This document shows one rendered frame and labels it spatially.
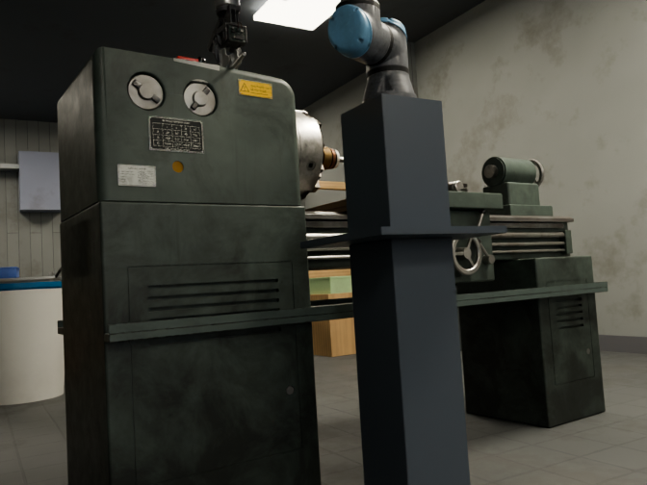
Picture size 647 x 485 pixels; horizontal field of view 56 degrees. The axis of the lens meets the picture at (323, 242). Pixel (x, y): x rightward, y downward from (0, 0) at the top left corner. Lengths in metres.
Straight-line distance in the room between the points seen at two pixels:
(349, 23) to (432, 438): 1.06
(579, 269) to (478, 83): 3.40
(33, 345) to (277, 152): 2.78
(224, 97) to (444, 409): 1.03
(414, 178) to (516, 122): 4.02
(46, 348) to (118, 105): 2.84
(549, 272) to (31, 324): 3.08
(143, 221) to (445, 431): 0.93
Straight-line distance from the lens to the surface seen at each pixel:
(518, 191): 2.83
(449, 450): 1.66
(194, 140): 1.70
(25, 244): 9.12
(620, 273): 4.92
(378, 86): 1.68
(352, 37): 1.60
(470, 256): 2.22
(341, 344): 5.29
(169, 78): 1.72
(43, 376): 4.32
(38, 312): 4.25
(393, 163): 1.56
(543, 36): 5.54
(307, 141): 2.00
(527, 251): 2.69
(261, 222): 1.74
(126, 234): 1.59
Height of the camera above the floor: 0.63
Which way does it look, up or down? 4 degrees up
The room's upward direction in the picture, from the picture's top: 3 degrees counter-clockwise
